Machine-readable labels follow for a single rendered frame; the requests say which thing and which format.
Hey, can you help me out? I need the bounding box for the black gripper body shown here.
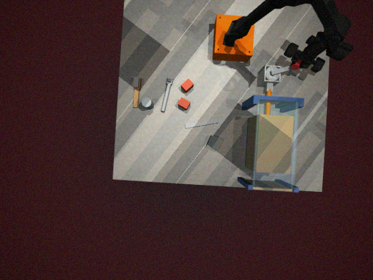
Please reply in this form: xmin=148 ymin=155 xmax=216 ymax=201
xmin=284 ymin=42 xmax=325 ymax=73

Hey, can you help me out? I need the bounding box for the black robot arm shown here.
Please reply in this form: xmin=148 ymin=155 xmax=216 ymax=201
xmin=223 ymin=0 xmax=354 ymax=61

